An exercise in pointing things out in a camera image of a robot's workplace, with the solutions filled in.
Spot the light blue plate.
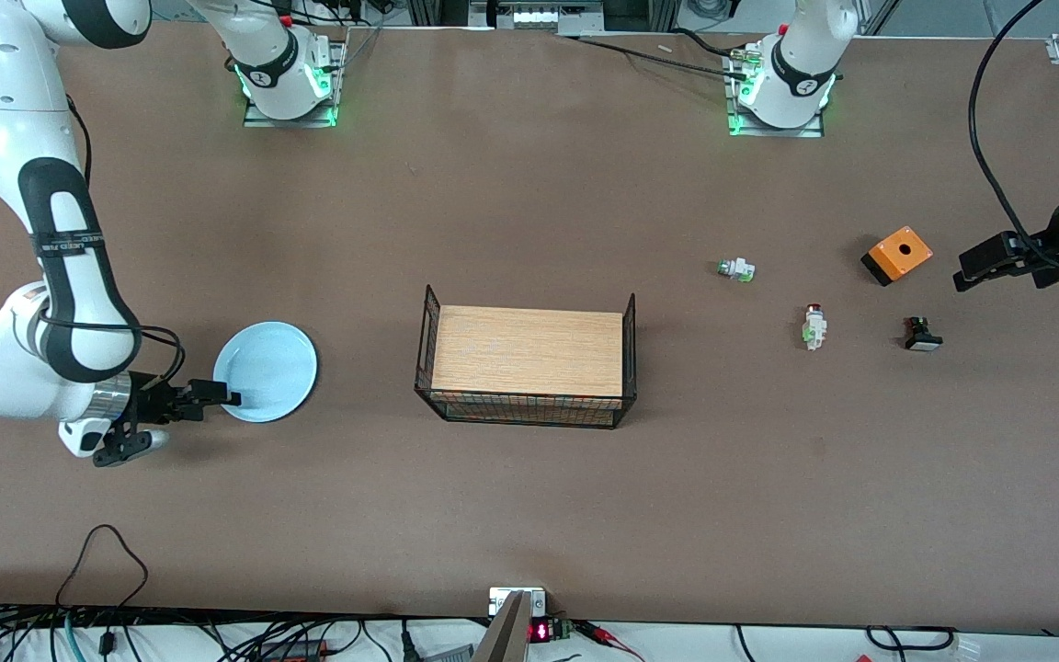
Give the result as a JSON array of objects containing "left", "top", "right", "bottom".
[{"left": 213, "top": 321, "right": 318, "bottom": 424}]

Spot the black square push button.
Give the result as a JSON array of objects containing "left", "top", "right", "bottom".
[{"left": 903, "top": 315, "right": 944, "bottom": 353}]

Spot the red and black probe lead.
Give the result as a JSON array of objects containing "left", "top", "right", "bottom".
[{"left": 574, "top": 621, "right": 645, "bottom": 662}]

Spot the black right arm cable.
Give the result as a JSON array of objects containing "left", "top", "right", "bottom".
[{"left": 38, "top": 308, "right": 188, "bottom": 387}]

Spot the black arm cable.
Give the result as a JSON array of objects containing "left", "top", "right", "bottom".
[
  {"left": 968, "top": 0, "right": 1059, "bottom": 268},
  {"left": 38, "top": 308, "right": 188, "bottom": 387}
]

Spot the orange button enclosure box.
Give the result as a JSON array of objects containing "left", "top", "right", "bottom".
[{"left": 860, "top": 225, "right": 935, "bottom": 287}]

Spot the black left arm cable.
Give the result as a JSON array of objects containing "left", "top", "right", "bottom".
[{"left": 968, "top": 0, "right": 1059, "bottom": 268}]

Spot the black looped cable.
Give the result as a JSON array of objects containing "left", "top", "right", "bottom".
[{"left": 55, "top": 524, "right": 150, "bottom": 610}]

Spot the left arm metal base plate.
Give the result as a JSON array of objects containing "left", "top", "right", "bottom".
[{"left": 725, "top": 41, "right": 826, "bottom": 139}]

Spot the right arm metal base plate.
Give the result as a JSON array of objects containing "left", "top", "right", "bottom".
[{"left": 243, "top": 37, "right": 347, "bottom": 129}]

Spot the grey metal bracket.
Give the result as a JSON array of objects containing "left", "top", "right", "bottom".
[{"left": 472, "top": 591, "right": 531, "bottom": 662}]

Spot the black wire rack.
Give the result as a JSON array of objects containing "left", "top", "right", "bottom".
[{"left": 414, "top": 284, "right": 638, "bottom": 430}]

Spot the black coiled cable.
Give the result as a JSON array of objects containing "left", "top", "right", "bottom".
[{"left": 864, "top": 625, "right": 959, "bottom": 655}]

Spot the black cable across table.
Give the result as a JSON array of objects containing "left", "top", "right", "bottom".
[{"left": 574, "top": 37, "right": 753, "bottom": 78}]

